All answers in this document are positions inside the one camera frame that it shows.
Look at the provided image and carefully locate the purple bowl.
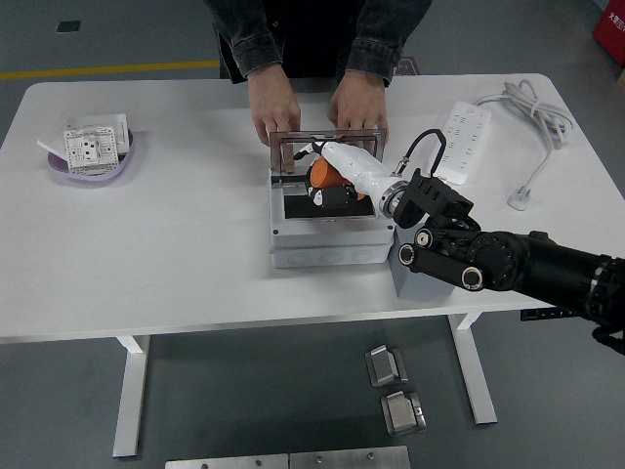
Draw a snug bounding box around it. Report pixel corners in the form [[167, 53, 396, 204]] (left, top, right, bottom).
[[46, 127, 137, 185]]

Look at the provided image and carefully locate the grey metal block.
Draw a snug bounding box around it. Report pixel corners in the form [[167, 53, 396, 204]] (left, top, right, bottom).
[[364, 344, 409, 389], [380, 390, 428, 436]]

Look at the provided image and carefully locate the grey cube with round hole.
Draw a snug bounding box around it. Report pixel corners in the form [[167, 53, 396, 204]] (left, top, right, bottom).
[[390, 228, 458, 300]]

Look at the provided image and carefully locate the white power cord with plug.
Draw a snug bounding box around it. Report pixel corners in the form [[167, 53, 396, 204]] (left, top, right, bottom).
[[474, 80, 573, 212]]

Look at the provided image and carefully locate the person's right hand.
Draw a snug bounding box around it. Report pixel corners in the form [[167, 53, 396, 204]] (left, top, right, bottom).
[[247, 67, 303, 176]]

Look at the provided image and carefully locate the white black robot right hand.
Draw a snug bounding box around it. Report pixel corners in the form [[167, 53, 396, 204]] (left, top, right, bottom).
[[292, 139, 409, 210]]

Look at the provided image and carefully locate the white power strip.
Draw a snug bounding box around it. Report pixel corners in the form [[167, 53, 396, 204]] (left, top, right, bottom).
[[429, 101, 492, 187]]

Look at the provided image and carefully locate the red box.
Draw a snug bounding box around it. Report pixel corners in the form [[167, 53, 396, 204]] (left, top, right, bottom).
[[592, 0, 625, 61]]

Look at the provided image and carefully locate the grey metal plate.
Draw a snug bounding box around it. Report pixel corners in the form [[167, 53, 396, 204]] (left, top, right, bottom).
[[164, 452, 289, 469], [288, 445, 411, 469]]

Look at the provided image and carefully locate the white square switch plate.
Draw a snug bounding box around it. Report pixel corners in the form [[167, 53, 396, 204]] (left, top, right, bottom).
[[77, 112, 136, 152]]

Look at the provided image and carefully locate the orange cylinder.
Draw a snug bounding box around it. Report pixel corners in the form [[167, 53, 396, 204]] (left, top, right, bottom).
[[307, 158, 365, 200]]

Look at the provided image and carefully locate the person torso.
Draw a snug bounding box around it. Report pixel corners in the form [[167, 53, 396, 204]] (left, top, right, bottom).
[[217, 0, 372, 94]]

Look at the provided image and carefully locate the grey plastic junction box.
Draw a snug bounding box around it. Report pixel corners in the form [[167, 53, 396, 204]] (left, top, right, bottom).
[[268, 168, 396, 269]]

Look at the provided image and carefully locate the transparent hinged box lid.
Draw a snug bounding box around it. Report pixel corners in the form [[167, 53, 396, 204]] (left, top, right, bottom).
[[269, 128, 390, 178]]

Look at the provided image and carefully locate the white flat cover plate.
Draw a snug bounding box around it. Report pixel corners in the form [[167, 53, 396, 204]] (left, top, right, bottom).
[[37, 112, 72, 158]]

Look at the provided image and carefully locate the person's left hand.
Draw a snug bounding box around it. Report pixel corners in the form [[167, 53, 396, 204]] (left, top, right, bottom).
[[326, 71, 390, 137]]

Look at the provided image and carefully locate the black table control panel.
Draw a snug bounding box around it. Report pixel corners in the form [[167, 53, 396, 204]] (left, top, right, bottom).
[[521, 306, 573, 322]]

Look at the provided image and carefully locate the white socket panel with holes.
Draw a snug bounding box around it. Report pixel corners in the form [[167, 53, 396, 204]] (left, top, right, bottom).
[[62, 124, 121, 176]]

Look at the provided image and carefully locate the white table leg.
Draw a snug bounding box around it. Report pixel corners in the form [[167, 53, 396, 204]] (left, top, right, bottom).
[[112, 334, 151, 459], [447, 312, 498, 425]]

